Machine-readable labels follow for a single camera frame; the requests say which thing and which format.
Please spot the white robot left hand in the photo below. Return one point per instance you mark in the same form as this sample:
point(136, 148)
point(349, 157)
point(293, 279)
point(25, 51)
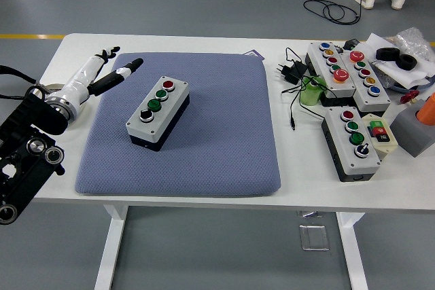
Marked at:
point(81, 83)

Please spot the grey four-button control box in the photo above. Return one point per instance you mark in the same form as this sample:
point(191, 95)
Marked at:
point(360, 162)
point(153, 130)

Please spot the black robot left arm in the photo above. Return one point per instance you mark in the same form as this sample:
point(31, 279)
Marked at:
point(30, 154)

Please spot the grey five-button box, large stop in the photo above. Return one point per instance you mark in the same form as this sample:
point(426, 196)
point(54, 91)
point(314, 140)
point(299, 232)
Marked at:
point(375, 100)
point(343, 90)

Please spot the white shallow tray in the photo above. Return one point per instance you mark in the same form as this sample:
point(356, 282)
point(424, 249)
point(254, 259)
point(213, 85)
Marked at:
point(51, 85)

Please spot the blue-grey padded mat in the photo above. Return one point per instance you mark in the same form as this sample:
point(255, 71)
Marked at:
point(221, 133)

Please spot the white table leg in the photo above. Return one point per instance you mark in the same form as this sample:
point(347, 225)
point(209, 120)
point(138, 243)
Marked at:
point(353, 256)
point(108, 252)

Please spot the purple-edged card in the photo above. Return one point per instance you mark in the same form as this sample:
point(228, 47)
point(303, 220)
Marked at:
point(256, 54)

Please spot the black power adapter plug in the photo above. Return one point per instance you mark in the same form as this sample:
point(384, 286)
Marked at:
point(292, 72)

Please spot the green plastic cylinder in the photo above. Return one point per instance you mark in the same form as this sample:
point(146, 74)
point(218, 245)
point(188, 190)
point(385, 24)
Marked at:
point(309, 96)

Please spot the small black device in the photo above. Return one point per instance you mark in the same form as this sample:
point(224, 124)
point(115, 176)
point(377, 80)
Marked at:
point(350, 45)

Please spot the metal floor socket plate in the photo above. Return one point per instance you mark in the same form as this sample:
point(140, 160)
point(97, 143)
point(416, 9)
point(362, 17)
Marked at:
point(314, 237)

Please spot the white paper sheet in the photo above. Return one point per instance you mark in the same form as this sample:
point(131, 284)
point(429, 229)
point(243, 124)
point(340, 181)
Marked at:
point(408, 77)

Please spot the red valve knob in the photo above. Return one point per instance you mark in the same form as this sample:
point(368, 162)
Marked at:
point(409, 95)

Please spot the grey block holder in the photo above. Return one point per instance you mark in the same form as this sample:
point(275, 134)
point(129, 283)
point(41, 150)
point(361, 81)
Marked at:
point(408, 130)

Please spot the clear bubble wrap bag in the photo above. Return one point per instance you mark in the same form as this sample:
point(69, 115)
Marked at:
point(413, 38)

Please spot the orange cylinder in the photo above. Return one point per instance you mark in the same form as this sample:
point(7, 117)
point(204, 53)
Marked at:
point(429, 110)

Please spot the cream three-button switch box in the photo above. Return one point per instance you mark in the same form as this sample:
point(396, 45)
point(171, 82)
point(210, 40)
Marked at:
point(382, 132)

